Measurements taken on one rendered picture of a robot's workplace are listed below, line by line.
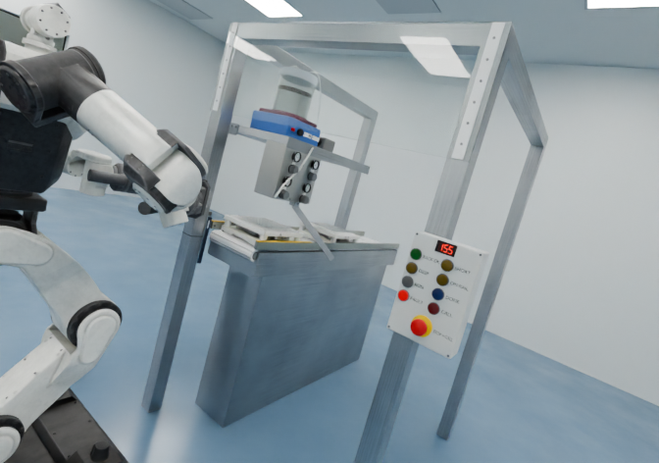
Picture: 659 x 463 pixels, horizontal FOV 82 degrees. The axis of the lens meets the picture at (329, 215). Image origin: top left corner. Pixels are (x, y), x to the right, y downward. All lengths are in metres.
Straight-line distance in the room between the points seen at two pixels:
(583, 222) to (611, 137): 0.84
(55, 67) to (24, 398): 0.87
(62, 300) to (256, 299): 0.71
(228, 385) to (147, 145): 1.27
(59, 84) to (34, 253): 0.44
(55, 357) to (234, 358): 0.71
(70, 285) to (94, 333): 0.15
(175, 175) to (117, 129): 0.12
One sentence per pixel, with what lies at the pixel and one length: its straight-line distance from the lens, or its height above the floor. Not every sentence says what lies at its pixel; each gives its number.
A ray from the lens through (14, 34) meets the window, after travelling 6.30.
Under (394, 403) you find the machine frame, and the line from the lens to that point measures 1.14.
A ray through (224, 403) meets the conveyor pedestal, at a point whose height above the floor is 0.10.
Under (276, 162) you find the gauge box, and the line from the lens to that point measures 1.41.
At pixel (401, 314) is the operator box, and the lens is 1.00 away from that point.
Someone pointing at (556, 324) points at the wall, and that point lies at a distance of 4.55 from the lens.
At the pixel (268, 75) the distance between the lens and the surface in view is 1.44.
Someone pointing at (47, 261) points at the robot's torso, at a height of 0.77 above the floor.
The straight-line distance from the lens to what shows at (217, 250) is 1.66.
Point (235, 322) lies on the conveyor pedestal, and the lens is 1.74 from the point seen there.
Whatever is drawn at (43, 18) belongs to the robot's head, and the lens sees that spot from 1.11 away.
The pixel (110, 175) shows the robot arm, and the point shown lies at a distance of 1.28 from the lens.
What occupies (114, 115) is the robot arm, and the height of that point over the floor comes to 1.16.
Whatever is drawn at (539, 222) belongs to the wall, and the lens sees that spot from 4.51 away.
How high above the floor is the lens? 1.16
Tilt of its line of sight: 6 degrees down
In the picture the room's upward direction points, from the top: 16 degrees clockwise
